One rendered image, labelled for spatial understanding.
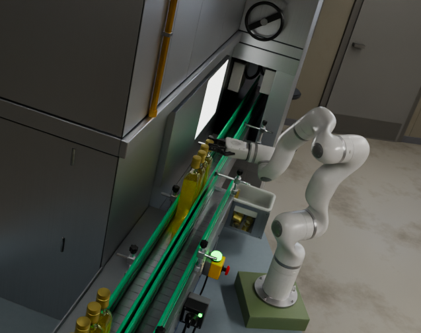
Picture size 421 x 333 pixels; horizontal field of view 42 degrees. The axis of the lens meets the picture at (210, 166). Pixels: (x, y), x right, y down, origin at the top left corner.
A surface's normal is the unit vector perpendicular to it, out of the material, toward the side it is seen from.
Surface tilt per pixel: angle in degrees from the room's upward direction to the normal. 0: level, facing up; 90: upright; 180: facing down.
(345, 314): 0
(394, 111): 90
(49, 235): 90
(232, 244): 0
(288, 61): 90
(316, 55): 90
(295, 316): 2
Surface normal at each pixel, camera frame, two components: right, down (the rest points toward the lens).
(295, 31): -0.26, 0.42
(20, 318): 0.22, -0.85
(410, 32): 0.15, 0.51
